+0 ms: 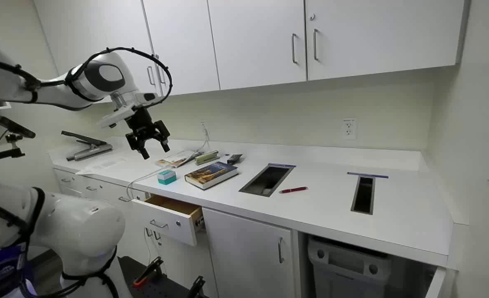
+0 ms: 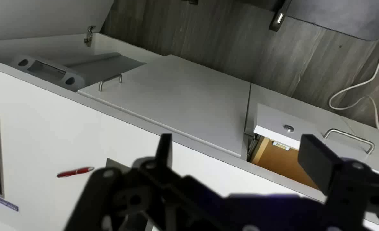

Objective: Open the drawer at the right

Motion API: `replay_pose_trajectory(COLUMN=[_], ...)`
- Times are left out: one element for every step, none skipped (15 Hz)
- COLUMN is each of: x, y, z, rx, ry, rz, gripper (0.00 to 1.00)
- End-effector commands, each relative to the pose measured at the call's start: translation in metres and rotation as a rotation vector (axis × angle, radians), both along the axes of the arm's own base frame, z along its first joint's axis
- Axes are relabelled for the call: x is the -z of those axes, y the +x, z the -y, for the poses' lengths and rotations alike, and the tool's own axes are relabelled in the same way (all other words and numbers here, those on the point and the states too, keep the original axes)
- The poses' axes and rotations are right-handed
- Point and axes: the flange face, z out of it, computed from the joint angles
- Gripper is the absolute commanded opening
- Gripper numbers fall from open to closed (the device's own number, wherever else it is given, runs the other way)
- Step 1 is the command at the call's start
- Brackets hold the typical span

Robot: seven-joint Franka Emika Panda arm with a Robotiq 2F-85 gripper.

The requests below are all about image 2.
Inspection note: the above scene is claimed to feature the white cabinet door panel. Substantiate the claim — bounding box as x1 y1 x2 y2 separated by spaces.
77 53 252 158

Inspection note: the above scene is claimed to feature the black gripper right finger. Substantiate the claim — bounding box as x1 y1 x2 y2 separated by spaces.
297 134 379 231

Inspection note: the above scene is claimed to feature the white cable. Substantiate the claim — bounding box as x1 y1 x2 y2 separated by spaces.
328 40 379 149

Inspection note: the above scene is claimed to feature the black leg with metal foot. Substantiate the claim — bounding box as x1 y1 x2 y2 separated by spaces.
269 0 294 32

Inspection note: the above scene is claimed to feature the white base cabinet unit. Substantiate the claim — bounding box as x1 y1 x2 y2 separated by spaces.
0 31 379 231

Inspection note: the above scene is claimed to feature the white drawer with wooden interior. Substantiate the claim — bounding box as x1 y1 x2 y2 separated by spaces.
245 102 379 192

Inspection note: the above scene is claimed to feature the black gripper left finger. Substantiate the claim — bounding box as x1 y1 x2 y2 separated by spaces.
64 132 225 231

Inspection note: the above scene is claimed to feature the grey plastic object with holes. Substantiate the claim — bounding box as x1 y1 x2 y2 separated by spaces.
13 52 146 94

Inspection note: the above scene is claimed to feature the small silver door handle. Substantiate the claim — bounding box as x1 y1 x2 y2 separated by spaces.
98 73 125 93

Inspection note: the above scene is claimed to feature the red pen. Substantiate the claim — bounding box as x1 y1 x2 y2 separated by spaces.
55 166 96 180

